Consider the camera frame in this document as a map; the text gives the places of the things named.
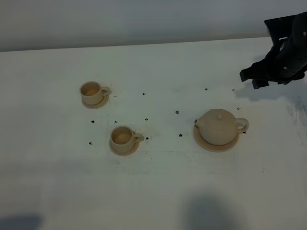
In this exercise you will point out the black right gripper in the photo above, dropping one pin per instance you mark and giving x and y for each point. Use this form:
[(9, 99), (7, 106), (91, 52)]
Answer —
[(287, 59)]

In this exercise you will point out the beige ceramic teapot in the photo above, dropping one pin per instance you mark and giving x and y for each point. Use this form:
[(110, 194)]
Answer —
[(219, 127)]

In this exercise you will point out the beige teapot saucer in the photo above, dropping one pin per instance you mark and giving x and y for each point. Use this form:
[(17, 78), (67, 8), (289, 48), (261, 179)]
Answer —
[(210, 147)]

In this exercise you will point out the beige near cup saucer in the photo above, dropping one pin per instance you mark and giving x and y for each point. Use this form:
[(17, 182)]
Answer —
[(131, 151)]

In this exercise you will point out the beige cup saucer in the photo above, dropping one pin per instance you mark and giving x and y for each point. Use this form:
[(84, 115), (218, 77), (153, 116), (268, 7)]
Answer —
[(131, 151), (97, 106)]

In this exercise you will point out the beige near teacup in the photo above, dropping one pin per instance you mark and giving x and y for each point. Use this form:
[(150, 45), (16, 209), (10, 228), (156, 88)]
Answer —
[(123, 138)]

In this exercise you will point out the beige teacup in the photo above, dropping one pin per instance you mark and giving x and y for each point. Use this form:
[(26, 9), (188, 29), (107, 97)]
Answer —
[(123, 138), (92, 93)]

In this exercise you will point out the beige far cup saucer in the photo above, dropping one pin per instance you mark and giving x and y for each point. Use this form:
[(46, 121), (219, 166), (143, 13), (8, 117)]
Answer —
[(97, 106)]

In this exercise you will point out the beige far teacup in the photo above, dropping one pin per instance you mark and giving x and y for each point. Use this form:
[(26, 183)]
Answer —
[(92, 93)]

